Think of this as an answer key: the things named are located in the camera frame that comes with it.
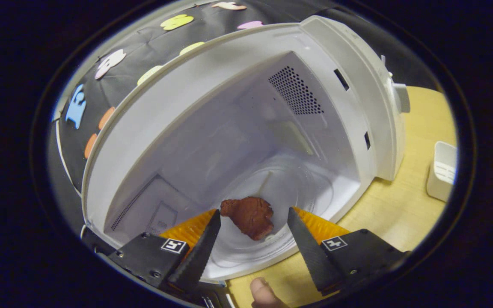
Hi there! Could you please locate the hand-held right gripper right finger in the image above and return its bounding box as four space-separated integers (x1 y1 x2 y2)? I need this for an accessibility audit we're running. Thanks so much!
287 207 408 297

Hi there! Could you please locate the white ribbed tray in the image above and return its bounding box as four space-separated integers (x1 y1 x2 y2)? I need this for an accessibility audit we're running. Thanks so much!
426 141 458 203

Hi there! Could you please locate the brown roasted chicken piece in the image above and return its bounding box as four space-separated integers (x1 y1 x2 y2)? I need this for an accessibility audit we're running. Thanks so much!
220 197 274 241

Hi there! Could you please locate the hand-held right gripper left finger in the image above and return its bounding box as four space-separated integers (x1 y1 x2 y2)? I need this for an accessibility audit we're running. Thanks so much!
107 208 222 300

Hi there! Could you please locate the white microwave oven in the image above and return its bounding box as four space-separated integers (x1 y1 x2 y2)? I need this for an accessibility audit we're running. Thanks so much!
80 15 406 308

